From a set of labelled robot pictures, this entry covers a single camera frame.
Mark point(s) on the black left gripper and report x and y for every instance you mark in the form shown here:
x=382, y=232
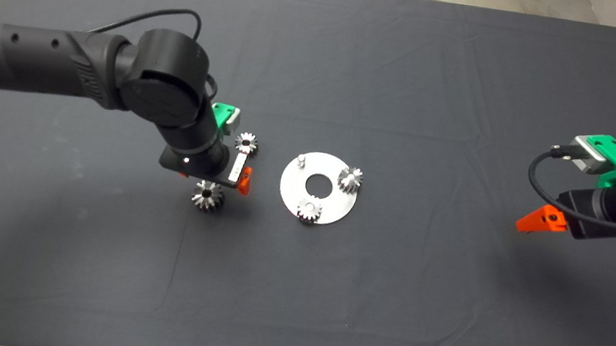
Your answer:
x=205, y=162

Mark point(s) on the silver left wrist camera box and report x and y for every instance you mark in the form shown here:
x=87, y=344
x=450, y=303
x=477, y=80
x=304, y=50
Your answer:
x=233, y=121

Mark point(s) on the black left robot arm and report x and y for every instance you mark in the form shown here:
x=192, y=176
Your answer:
x=31, y=62

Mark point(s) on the dark grey table cloth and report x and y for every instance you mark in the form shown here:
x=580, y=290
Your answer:
x=94, y=258

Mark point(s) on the small steel gear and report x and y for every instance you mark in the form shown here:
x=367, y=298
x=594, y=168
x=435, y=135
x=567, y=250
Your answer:
x=246, y=143
x=308, y=209
x=350, y=180

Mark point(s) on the larger steel gear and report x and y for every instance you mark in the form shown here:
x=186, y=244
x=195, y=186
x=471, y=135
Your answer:
x=207, y=195

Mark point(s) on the round metal plate with hole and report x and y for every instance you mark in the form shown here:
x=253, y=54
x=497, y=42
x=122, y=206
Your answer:
x=333, y=209

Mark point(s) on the green left camera mount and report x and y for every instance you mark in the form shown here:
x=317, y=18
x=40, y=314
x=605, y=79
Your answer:
x=222, y=111

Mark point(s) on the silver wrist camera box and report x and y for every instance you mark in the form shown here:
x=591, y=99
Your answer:
x=233, y=121
x=587, y=156

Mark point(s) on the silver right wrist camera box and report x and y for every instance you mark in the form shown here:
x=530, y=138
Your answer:
x=587, y=156

